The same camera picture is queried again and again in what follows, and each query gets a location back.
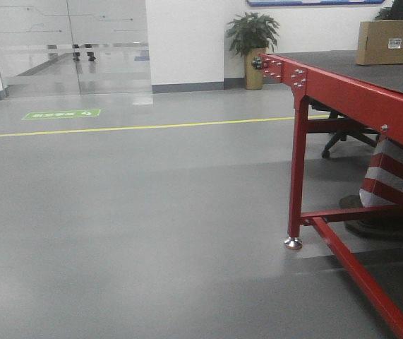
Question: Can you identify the brown cardboard package box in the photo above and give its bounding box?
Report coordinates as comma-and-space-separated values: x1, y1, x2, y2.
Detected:
356, 20, 403, 66

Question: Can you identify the tan plant pot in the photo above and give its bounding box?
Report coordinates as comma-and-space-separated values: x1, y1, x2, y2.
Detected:
244, 48, 266, 90

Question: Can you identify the green floor sign sticker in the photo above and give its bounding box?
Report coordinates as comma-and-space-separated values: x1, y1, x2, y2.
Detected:
22, 109, 102, 120

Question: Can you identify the black office chair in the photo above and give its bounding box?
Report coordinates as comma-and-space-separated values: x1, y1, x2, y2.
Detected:
310, 99, 380, 159

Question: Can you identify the green potted plant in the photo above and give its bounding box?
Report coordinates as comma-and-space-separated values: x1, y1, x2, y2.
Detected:
226, 12, 280, 57

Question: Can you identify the red white traffic cone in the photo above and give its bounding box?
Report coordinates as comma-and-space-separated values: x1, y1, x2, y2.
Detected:
339, 136, 403, 241

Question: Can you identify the frosted glass door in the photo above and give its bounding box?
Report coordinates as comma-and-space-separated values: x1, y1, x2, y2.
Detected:
0, 0, 152, 97

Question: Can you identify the white barcode shipping label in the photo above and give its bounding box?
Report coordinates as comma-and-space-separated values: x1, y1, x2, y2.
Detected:
387, 38, 403, 49

